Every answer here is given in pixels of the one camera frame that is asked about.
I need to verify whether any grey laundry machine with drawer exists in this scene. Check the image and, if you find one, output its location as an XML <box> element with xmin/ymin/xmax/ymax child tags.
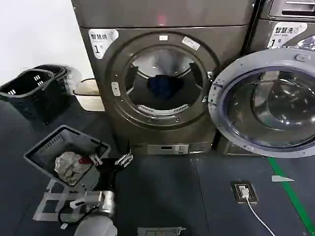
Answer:
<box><xmin>216</xmin><ymin>0</ymin><xmax>315</xmax><ymax>157</ymax></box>

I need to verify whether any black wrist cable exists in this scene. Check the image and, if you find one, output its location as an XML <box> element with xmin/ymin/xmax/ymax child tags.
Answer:
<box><xmin>57</xmin><ymin>203</ymin><xmax>99</xmax><ymax>225</ymax></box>

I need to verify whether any white power cable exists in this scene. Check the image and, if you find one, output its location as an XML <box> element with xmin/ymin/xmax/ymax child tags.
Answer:
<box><xmin>246</xmin><ymin>196</ymin><xmax>268</xmax><ymax>236</ymax></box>

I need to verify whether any grey metal floor plate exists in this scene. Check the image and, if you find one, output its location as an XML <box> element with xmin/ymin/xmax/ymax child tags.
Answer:
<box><xmin>137</xmin><ymin>226</ymin><xmax>187</xmax><ymax>236</ymax></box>

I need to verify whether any black plastic laundry basket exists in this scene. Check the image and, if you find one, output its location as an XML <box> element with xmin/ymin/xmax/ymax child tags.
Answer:
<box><xmin>33</xmin><ymin>64</ymin><xmax>71</xmax><ymax>104</ymax></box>
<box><xmin>0</xmin><ymin>69</ymin><xmax>65</xmax><ymax>125</ymax></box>

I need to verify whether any round glass dryer door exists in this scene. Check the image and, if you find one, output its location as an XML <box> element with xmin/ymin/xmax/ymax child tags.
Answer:
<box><xmin>208</xmin><ymin>46</ymin><xmax>315</xmax><ymax>159</ymax></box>

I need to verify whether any white floor tape piece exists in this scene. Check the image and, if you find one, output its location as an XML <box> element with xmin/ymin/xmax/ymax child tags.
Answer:
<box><xmin>271</xmin><ymin>175</ymin><xmax>295</xmax><ymax>183</ymax></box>

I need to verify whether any dark blue garment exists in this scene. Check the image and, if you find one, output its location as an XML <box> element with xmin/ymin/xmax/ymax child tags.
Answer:
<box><xmin>147</xmin><ymin>74</ymin><xmax>185</xmax><ymax>100</ymax></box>

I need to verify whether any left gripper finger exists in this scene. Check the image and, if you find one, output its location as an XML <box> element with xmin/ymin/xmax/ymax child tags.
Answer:
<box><xmin>114</xmin><ymin>147</ymin><xmax>134</xmax><ymax>168</ymax></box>
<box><xmin>90</xmin><ymin>140</ymin><xmax>103</xmax><ymax>166</ymax></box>

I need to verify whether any grey dryer with round opening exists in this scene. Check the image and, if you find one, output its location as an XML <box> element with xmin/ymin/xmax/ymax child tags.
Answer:
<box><xmin>71</xmin><ymin>0</ymin><xmax>256</xmax><ymax>156</ymax></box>

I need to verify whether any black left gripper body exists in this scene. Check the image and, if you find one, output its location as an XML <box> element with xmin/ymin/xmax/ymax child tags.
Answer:
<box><xmin>94</xmin><ymin>158</ymin><xmax>122</xmax><ymax>195</ymax></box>

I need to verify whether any grey slatted laundry basket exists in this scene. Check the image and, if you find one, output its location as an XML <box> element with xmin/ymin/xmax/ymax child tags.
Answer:
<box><xmin>23</xmin><ymin>124</ymin><xmax>111</xmax><ymax>190</ymax></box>

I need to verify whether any crumpled grey white cloth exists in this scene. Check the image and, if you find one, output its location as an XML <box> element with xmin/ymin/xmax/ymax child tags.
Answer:
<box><xmin>54</xmin><ymin>151</ymin><xmax>82</xmax><ymax>184</ymax></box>

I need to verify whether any black floor socket box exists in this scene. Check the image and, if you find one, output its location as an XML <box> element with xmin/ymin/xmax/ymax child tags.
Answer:
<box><xmin>230</xmin><ymin>180</ymin><xmax>259</xmax><ymax>205</ymax></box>

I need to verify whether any white plastic bin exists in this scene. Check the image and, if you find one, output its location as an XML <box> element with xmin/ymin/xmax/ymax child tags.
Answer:
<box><xmin>73</xmin><ymin>78</ymin><xmax>106</xmax><ymax>112</ymax></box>

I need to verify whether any green floor tape line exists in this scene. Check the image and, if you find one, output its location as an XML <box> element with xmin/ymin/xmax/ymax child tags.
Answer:
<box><xmin>267</xmin><ymin>157</ymin><xmax>315</xmax><ymax>235</ymax></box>

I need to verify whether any white plug adapter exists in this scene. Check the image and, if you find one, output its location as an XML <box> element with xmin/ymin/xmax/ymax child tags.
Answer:
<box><xmin>237</xmin><ymin>185</ymin><xmax>250</xmax><ymax>200</ymax></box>

